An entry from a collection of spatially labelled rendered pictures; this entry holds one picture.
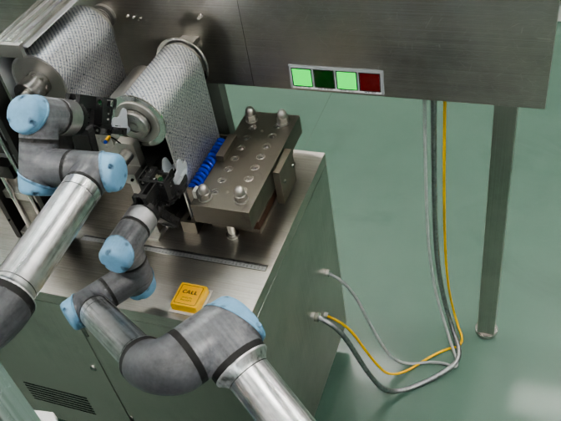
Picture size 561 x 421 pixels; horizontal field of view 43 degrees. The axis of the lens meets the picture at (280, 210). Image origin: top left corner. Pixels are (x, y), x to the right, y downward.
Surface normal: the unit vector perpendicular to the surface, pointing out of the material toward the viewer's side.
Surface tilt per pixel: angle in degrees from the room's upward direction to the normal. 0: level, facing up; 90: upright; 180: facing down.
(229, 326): 27
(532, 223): 0
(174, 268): 0
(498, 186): 90
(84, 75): 92
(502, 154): 90
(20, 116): 51
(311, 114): 0
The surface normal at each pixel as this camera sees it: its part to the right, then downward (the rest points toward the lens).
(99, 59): 0.94, 0.15
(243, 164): -0.14, -0.72
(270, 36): -0.33, 0.68
